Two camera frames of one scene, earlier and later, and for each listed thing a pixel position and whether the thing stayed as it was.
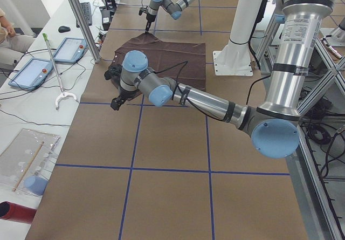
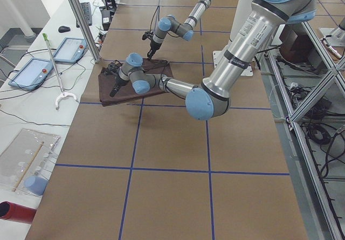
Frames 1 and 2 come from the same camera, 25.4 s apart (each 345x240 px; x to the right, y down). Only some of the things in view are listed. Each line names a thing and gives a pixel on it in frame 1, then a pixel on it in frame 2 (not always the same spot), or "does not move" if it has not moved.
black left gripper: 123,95 -> 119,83
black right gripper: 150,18 -> 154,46
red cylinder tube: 12,211 does not move
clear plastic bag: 25,164 does not move
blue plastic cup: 36,185 does not move
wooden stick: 28,166 does not move
